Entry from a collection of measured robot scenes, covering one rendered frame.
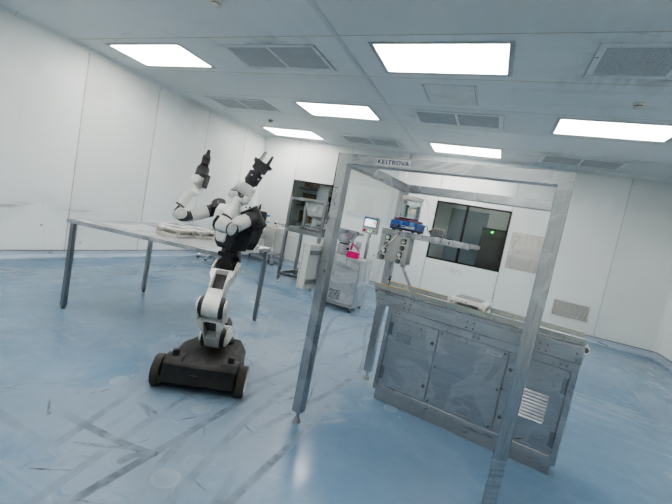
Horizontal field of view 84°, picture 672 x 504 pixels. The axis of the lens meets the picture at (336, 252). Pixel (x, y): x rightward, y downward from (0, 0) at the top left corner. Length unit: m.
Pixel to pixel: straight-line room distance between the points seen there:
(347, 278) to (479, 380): 2.96
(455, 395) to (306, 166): 6.97
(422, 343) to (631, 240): 5.77
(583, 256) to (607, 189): 1.20
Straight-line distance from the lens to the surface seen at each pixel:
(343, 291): 5.30
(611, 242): 7.95
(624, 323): 8.09
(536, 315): 1.85
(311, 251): 2.10
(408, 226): 2.70
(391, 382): 2.91
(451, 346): 2.70
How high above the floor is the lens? 1.25
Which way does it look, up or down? 5 degrees down
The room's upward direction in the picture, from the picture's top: 11 degrees clockwise
